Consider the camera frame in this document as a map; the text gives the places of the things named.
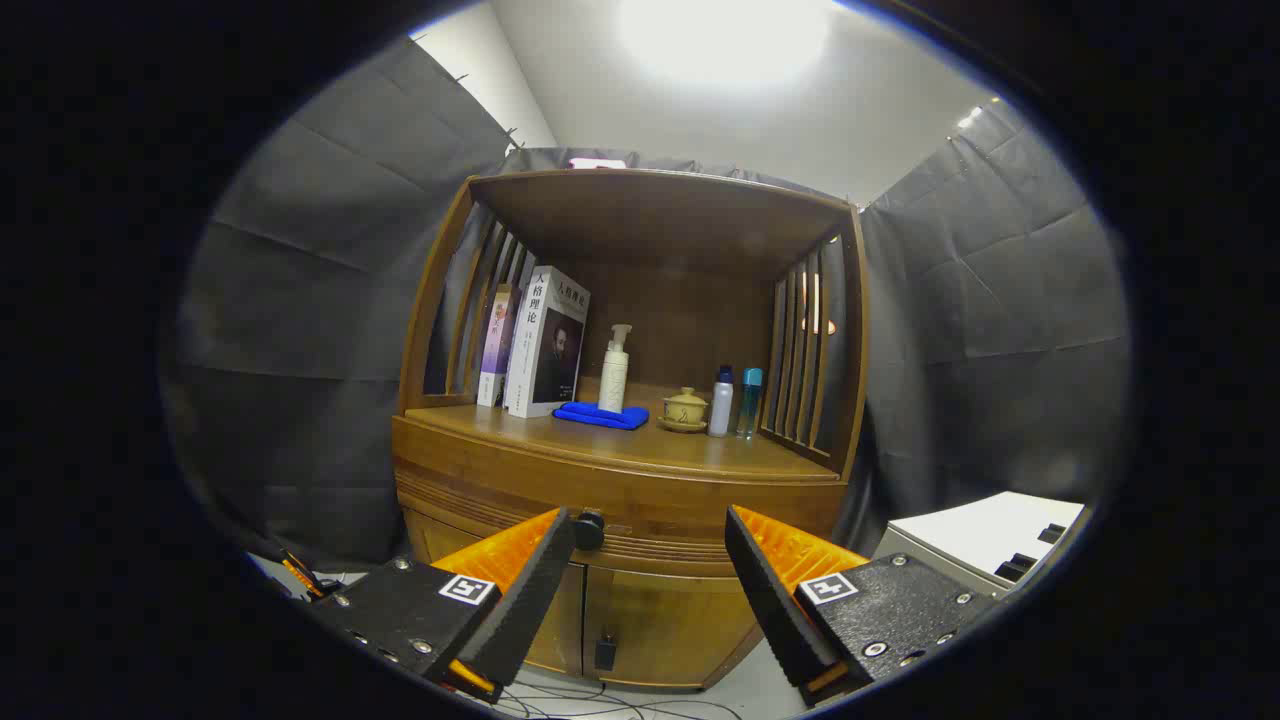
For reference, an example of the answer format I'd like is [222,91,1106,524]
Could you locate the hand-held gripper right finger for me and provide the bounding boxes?
[724,505,1001,708]

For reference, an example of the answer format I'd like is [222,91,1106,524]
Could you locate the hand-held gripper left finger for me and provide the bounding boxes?
[305,507,578,704]

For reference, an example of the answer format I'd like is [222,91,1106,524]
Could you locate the wooden drawer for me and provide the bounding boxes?
[395,470,849,576]

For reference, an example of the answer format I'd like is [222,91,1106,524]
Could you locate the wooden cabinet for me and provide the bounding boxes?
[390,168,869,693]

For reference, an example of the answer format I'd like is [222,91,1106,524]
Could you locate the wooden countertop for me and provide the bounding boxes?
[393,380,841,483]

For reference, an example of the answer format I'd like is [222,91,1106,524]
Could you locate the blue folded cloth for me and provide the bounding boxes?
[553,401,651,431]

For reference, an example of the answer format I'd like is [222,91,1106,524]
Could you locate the teal clear bottle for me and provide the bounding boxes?
[737,367,764,439]

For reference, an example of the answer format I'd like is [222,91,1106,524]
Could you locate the white bottle with blue cap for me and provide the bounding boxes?
[707,365,735,438]

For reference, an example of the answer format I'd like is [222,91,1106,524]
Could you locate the yellow lidded teacup with saucer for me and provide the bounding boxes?
[657,386,710,434]

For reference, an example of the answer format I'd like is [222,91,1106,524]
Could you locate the white and grey appliance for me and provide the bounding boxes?
[872,490,1089,601]

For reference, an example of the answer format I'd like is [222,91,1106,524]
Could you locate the orange and black tool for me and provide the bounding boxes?
[282,550,326,601]

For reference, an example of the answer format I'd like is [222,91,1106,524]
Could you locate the white pump bottle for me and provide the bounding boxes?
[598,324,634,414]

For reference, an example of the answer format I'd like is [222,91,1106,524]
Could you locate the thick white portrait book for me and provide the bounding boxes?
[503,265,592,419]

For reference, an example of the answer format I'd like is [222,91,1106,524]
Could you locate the thin purple book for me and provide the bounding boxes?
[477,283,521,409]

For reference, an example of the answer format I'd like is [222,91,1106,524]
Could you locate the black backdrop cloth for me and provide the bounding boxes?
[165,35,1133,576]

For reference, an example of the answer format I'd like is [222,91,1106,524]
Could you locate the black floor cables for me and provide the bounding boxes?
[495,680,746,720]

